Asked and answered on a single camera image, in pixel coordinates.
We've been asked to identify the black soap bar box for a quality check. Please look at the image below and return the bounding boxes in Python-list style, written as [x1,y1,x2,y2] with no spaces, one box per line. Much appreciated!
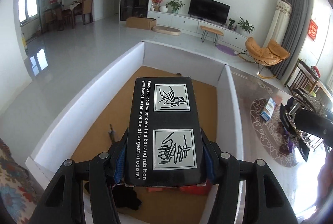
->
[124,77,207,187]

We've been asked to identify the blue white medicine box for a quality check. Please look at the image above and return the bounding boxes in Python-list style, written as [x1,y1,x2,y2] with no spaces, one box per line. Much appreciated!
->
[260,98,275,121]

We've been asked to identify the pearl hair claw clip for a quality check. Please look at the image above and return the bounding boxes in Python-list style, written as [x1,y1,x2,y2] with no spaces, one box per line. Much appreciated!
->
[294,88,328,118]

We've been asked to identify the brown cardboard box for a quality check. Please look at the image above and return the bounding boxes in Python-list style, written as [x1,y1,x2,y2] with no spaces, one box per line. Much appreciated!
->
[126,17,157,30]

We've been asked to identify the orange lounge chair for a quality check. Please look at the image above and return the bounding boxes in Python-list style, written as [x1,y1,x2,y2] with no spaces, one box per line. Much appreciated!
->
[235,37,290,80]

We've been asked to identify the small potted plant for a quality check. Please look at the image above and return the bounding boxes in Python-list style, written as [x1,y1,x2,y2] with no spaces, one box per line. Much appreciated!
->
[228,18,235,30]

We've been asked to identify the red wall decoration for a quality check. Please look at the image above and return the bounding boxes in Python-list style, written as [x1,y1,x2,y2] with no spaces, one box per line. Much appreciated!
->
[307,19,318,41]

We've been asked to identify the red flowers white vase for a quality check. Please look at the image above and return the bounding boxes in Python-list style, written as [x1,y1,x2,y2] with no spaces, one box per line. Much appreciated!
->
[151,0,168,13]

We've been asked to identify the green potted plant right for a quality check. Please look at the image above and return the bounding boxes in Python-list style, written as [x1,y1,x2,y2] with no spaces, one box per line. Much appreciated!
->
[238,17,255,34]

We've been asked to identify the white tv cabinet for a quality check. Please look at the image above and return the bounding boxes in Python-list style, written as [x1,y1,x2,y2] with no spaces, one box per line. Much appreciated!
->
[147,11,247,49]

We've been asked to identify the white cardboard storage box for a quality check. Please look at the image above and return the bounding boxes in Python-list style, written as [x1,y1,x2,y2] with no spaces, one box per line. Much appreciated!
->
[26,41,244,223]

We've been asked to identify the green potted plant left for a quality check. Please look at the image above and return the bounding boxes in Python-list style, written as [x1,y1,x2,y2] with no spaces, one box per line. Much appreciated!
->
[166,0,185,14]

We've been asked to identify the grey curtain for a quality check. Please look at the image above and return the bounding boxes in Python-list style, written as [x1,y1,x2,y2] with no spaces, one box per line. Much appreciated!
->
[270,0,313,81]

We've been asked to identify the black flat screen television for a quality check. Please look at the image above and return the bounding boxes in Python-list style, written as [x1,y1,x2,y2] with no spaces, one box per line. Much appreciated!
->
[188,0,230,24]

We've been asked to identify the green potted plant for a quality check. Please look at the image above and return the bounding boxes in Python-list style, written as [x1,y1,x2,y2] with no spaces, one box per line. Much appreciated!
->
[166,0,185,14]
[238,17,255,34]

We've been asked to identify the purple toy water gun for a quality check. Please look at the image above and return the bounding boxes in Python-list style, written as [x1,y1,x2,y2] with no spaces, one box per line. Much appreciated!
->
[282,126,298,154]

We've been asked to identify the dark wooden dining chair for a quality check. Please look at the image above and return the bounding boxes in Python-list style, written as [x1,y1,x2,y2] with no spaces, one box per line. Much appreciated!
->
[285,59,321,97]

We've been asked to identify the wooden bench black legs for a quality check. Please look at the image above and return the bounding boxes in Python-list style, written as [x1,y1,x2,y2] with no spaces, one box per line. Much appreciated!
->
[200,25,224,46]

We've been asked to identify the person's right hand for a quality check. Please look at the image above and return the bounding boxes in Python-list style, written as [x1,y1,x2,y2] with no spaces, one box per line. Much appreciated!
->
[316,151,332,206]

